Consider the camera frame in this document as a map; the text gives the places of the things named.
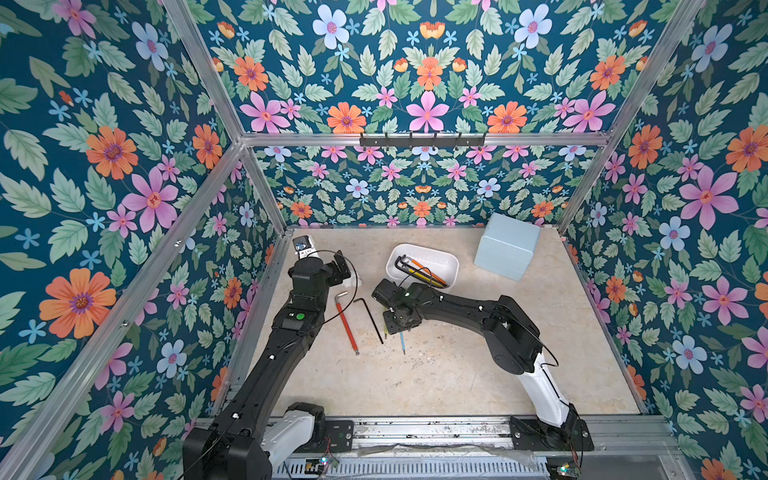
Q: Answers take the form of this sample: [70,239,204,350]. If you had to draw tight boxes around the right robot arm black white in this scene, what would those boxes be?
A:
[372,279,593,451]

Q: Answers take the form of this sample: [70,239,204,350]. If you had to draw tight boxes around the pale blue stacked box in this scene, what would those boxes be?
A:
[474,213,541,281]

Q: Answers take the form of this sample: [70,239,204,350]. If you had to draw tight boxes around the white plastic storage tray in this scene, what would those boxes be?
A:
[385,243,460,291]

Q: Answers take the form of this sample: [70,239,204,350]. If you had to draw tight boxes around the thin black hex key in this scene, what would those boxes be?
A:
[352,298,384,345]

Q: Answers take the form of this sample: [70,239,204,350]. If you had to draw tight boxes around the orange handled hex key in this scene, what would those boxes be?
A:
[408,258,448,288]

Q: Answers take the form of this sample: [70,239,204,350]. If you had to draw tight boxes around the aluminium frame post back right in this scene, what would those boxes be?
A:
[557,131,616,236]

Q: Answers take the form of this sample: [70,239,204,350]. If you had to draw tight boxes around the aluminium frame post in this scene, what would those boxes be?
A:
[243,146,287,237]
[557,131,616,236]

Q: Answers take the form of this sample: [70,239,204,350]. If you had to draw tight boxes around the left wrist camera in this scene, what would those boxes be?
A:
[292,235,317,259]

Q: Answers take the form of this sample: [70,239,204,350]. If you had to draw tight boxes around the aluminium frame post back left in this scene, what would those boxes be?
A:
[243,146,287,237]

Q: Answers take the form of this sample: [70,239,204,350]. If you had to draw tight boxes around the large black hex key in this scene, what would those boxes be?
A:
[394,256,439,287]

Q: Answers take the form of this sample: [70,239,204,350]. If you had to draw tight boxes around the black hook rail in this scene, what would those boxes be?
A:
[359,133,487,149]

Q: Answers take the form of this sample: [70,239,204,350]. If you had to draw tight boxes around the red handled hex key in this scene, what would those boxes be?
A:
[334,291,360,356]

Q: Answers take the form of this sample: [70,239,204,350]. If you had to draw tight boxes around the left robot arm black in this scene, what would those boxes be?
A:
[181,251,354,479]

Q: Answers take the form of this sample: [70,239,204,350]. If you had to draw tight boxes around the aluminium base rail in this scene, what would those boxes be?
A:
[275,415,695,479]

